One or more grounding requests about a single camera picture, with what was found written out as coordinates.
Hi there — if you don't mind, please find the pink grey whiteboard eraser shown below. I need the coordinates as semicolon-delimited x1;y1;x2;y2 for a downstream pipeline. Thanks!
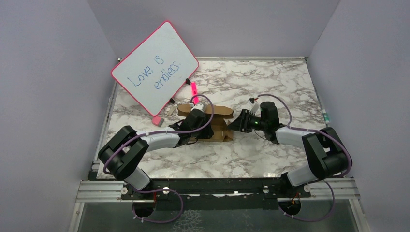
151;116;164;127

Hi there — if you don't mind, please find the pink marker pen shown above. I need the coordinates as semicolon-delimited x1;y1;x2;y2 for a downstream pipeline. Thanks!
190;82;200;105

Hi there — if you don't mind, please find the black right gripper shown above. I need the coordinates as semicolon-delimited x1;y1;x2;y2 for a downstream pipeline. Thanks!
227;108;268;133

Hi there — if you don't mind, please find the pink-framed whiteboard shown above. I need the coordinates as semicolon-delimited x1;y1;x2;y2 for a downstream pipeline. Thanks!
111;21;199;116

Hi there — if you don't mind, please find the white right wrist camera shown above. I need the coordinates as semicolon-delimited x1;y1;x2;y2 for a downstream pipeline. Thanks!
249;98;260;114

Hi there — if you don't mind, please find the aluminium frame rail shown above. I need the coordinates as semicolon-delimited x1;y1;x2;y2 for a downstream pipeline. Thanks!
69;178;370;232

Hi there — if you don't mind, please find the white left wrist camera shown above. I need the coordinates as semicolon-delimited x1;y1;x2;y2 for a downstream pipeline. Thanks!
191;102;207;113

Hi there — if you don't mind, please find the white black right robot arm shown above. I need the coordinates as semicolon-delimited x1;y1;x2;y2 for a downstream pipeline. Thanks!
228;101;352;197

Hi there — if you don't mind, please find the green white glue stick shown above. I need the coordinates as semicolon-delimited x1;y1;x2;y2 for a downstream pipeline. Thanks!
322;109;330;124

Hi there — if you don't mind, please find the brown cardboard box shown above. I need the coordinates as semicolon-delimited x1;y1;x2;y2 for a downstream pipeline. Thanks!
191;105;234;142

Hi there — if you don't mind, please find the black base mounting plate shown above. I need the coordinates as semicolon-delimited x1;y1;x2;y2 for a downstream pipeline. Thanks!
121;177;311;211

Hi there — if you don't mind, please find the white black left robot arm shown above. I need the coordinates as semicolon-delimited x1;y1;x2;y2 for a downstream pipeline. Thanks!
98;109;213;199

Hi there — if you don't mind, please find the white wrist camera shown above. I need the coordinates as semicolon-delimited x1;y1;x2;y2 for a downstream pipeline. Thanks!
249;98;260;114
191;102;207;113

